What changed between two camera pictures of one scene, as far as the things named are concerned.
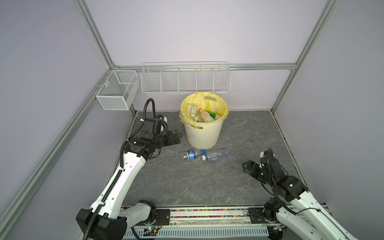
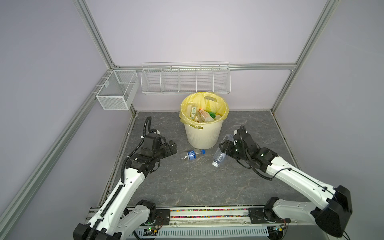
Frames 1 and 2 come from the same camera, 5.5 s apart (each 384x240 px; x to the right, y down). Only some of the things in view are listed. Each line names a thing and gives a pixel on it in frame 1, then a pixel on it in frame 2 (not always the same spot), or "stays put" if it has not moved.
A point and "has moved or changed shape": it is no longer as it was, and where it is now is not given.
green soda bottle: (212, 114) stays put
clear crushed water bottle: (214, 155) has moved or changed shape
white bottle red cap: (205, 116) stays put
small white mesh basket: (118, 90) stays put
